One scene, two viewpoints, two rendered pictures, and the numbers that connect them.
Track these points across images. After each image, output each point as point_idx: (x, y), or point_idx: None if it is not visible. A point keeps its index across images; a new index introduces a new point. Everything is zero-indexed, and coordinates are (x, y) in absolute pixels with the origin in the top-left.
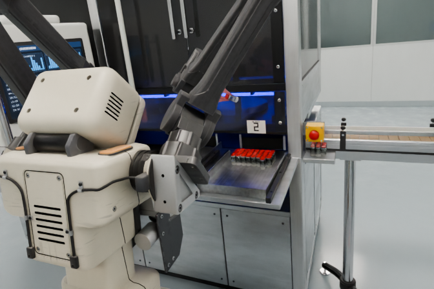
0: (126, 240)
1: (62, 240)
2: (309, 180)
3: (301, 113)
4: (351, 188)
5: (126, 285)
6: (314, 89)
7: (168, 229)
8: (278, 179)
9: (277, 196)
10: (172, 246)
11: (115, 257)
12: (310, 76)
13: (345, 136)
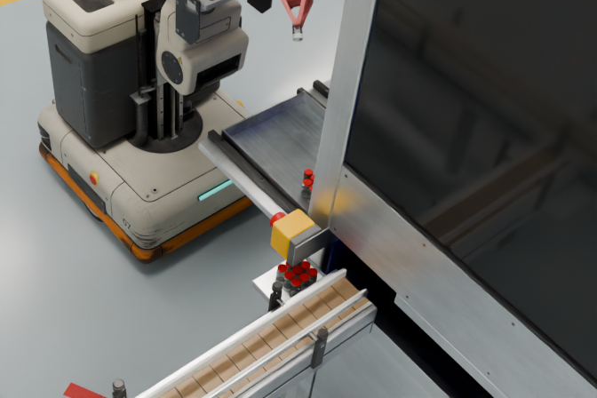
0: None
1: None
2: (368, 394)
3: (317, 195)
4: None
5: (175, 5)
6: (522, 386)
7: (183, 9)
8: (246, 165)
9: (217, 152)
10: (184, 27)
11: None
12: (460, 280)
13: (269, 300)
